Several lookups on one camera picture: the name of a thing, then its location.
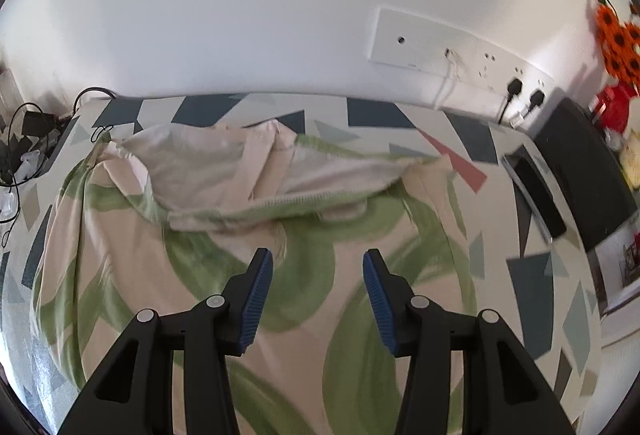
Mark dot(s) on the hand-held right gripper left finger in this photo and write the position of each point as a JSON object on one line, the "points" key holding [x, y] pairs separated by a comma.
{"points": [[257, 300]]}

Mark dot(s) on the black cabinet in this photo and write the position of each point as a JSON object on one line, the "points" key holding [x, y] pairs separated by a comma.
{"points": [[585, 165]]}

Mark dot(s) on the green leaf print garment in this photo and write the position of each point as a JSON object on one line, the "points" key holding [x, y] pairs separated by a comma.
{"points": [[150, 235]]}

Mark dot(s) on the geometric patterned tablecloth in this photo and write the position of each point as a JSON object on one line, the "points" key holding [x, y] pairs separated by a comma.
{"points": [[530, 295]]}

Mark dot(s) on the black power plug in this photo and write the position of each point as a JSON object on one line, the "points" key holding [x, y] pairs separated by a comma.
{"points": [[537, 97], [514, 87]]}

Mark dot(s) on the white wall socket panel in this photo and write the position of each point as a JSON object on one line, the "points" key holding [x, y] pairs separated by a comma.
{"points": [[415, 45]]}

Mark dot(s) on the orange crochet flower bouquet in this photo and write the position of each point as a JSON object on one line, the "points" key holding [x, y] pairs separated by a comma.
{"points": [[617, 40]]}

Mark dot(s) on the red vase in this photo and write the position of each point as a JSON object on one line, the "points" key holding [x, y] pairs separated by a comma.
{"points": [[617, 107]]}

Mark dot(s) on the white printed mug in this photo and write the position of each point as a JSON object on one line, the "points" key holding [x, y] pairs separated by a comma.
{"points": [[632, 160]]}

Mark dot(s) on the black smartphone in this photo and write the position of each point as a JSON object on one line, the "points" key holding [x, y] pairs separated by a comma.
{"points": [[537, 195]]}

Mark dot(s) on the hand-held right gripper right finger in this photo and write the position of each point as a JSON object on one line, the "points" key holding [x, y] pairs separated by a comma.
{"points": [[380, 305]]}

